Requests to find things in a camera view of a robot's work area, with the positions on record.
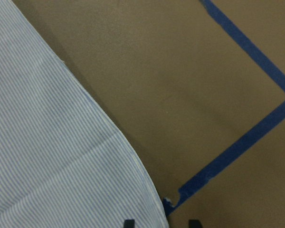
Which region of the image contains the blue white striped shirt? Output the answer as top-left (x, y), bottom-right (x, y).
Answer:
top-left (0, 0), bottom-right (169, 228)

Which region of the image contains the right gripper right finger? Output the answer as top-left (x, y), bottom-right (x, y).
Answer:
top-left (189, 219), bottom-right (203, 228)

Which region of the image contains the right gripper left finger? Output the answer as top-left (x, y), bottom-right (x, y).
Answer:
top-left (123, 219), bottom-right (134, 228)

